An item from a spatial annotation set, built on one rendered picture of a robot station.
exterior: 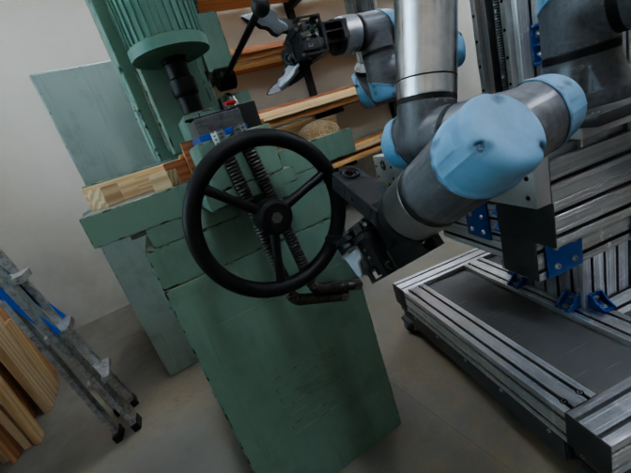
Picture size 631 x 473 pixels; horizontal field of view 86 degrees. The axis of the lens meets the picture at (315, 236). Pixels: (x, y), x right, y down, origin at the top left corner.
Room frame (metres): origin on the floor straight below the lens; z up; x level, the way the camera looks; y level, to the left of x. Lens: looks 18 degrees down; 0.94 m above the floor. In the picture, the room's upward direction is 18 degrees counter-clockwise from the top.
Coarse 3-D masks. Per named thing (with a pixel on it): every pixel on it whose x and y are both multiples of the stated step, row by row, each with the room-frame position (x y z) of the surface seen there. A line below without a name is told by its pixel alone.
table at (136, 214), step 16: (320, 144) 0.82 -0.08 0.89; (336, 144) 0.83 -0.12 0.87; (352, 144) 0.85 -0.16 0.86; (288, 160) 0.78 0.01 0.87; (304, 160) 0.80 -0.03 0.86; (272, 176) 0.67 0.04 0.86; (288, 176) 0.68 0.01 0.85; (160, 192) 0.68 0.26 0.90; (176, 192) 0.69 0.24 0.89; (256, 192) 0.65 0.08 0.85; (112, 208) 0.65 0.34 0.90; (128, 208) 0.66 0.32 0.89; (144, 208) 0.67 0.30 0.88; (160, 208) 0.68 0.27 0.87; (176, 208) 0.69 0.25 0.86; (208, 208) 0.64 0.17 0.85; (96, 224) 0.64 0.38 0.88; (112, 224) 0.64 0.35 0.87; (128, 224) 0.65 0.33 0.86; (144, 224) 0.66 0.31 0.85; (160, 224) 0.67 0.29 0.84; (96, 240) 0.63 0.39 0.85; (112, 240) 0.64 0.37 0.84
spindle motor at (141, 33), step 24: (120, 0) 0.81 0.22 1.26; (144, 0) 0.81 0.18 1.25; (168, 0) 0.82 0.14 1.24; (192, 0) 0.89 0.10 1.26; (120, 24) 0.83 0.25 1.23; (144, 24) 0.81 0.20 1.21; (168, 24) 0.81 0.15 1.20; (192, 24) 0.84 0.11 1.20; (144, 48) 0.81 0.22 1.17; (168, 48) 0.81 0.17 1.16; (192, 48) 0.85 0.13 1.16
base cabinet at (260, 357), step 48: (192, 288) 0.67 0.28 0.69; (192, 336) 0.66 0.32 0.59; (240, 336) 0.69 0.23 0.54; (288, 336) 0.73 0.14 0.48; (336, 336) 0.77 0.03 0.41; (240, 384) 0.67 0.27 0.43; (288, 384) 0.71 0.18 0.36; (336, 384) 0.76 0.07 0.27; (384, 384) 0.81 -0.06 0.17; (240, 432) 0.66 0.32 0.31; (288, 432) 0.70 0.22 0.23; (336, 432) 0.74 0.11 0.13; (384, 432) 0.79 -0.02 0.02
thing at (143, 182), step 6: (330, 120) 1.01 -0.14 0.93; (336, 120) 1.02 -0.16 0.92; (300, 126) 0.97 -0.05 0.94; (294, 132) 0.96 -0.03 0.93; (150, 174) 0.83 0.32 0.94; (156, 174) 0.83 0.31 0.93; (138, 180) 0.81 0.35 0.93; (144, 180) 0.82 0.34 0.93; (138, 186) 0.81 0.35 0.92; (144, 186) 0.82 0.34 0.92; (150, 186) 0.82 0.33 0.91; (144, 192) 0.81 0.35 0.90
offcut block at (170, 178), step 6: (162, 174) 0.69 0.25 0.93; (168, 174) 0.70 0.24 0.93; (174, 174) 0.72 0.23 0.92; (150, 180) 0.70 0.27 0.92; (156, 180) 0.69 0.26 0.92; (162, 180) 0.69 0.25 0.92; (168, 180) 0.69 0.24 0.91; (174, 180) 0.71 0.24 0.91; (180, 180) 0.73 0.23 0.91; (156, 186) 0.70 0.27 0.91; (162, 186) 0.69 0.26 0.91; (168, 186) 0.69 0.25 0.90; (174, 186) 0.70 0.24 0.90
